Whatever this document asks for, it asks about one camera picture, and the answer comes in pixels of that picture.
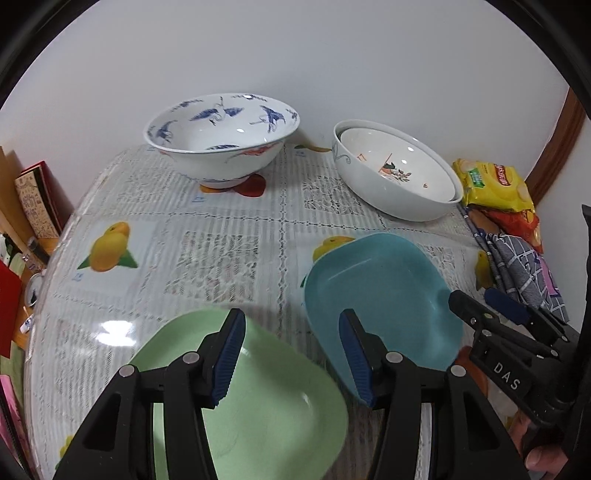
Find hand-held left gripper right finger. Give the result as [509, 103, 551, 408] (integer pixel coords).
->
[338, 308, 532, 480]

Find person's right hand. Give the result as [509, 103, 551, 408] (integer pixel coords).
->
[508, 408, 575, 480]

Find green cloth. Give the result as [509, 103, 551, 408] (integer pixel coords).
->
[0, 355, 29, 416]

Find brown cardboard sheet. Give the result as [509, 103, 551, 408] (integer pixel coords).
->
[0, 145, 33, 259]

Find light green plate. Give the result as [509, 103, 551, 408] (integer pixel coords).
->
[130, 308, 349, 480]

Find grey checked cloth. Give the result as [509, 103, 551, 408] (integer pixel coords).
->
[457, 203, 571, 324]

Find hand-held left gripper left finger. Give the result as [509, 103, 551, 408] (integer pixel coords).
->
[53, 308, 246, 480]

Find large blue crane-patterned bowl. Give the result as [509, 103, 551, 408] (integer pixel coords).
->
[143, 93, 301, 190]

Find orange snack packet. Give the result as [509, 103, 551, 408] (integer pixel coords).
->
[475, 208, 546, 254]

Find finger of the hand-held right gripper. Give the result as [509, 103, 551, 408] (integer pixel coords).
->
[448, 290, 509, 344]
[484, 287, 580, 358]

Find green and white item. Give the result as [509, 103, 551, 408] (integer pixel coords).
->
[0, 233, 24, 278]

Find pink floral item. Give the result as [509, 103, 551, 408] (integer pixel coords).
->
[0, 374, 33, 480]

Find red flat box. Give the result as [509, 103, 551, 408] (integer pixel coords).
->
[0, 261, 24, 358]

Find yellow snack packet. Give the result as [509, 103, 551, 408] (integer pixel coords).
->
[452, 158, 536, 214]

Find silver drink can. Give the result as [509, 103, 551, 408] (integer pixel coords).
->
[27, 272, 45, 308]

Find white bowl with grey scrolls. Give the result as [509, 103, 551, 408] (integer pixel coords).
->
[331, 120, 464, 222]

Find teal plate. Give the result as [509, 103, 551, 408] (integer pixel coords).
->
[304, 232, 465, 401]

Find brown wooden door frame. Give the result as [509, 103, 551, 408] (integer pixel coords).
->
[526, 88, 587, 204]

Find brown patterned book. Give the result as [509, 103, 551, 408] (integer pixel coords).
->
[14, 161, 63, 241]

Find wooden side table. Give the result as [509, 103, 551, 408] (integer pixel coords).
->
[11, 235, 61, 361]

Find dark slim stick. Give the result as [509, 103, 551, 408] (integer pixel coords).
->
[27, 236, 51, 265]

